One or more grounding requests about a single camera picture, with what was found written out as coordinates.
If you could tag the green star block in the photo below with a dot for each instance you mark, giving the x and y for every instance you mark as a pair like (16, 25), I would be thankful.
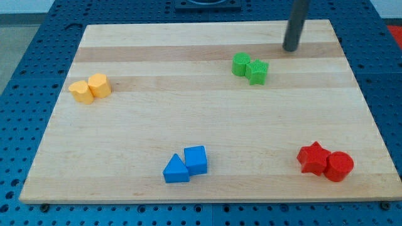
(256, 72)

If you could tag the red star block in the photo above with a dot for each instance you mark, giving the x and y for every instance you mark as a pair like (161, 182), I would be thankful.
(313, 158)

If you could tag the light wooden board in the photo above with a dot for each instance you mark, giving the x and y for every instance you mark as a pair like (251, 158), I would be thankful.
(173, 88)

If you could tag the blue cube block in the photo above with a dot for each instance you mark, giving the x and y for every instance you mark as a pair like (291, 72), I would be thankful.
(196, 160)

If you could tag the blue triangle block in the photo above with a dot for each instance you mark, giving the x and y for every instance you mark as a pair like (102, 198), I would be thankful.
(176, 171)

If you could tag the green cylinder block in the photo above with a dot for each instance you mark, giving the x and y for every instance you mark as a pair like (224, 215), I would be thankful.
(239, 62)

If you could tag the yellow hexagon block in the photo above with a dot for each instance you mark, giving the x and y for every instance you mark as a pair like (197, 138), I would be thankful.
(99, 85)

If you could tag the yellow heart block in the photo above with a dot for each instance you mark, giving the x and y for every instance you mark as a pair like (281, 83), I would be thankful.
(81, 92)

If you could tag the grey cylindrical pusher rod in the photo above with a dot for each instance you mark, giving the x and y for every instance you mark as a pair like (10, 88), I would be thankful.
(298, 15)

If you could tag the red cylinder block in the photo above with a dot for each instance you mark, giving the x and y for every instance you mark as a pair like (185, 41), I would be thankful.
(339, 165)

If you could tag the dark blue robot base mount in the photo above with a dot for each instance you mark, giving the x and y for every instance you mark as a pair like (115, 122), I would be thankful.
(184, 5)

